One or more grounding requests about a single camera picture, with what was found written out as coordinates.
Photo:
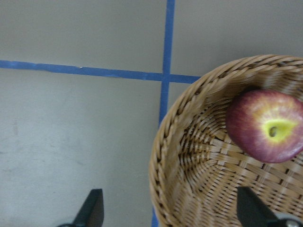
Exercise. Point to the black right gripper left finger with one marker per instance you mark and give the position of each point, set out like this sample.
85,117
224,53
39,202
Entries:
91,214

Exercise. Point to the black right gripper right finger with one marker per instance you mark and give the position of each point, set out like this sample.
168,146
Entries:
253,212

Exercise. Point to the light red apple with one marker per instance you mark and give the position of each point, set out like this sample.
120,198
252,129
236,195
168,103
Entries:
266,124

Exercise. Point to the woven wicker basket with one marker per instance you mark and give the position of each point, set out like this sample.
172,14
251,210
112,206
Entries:
195,168

